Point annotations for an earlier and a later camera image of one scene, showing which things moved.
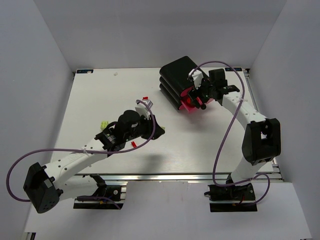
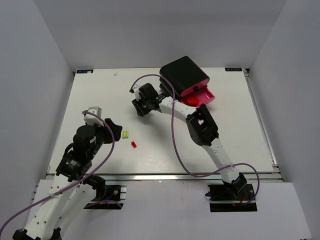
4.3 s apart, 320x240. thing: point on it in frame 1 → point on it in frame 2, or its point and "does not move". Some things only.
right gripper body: x=199 y=93 → x=139 y=105
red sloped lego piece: x=134 y=145 does not move
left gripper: x=152 y=126 → x=110 y=131
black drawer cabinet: x=174 y=78 does not move
